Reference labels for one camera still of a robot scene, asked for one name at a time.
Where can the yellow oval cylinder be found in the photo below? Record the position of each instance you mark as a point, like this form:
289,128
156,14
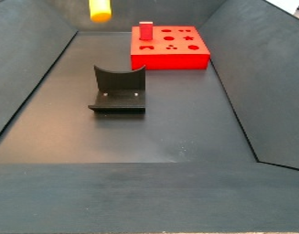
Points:
100,10

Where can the black curved fixture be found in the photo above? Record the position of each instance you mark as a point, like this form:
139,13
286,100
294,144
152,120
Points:
120,91

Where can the red shape sorter block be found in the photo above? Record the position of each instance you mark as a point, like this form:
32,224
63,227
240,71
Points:
176,48

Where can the red rectangular peg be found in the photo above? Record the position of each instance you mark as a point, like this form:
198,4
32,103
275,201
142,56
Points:
146,30

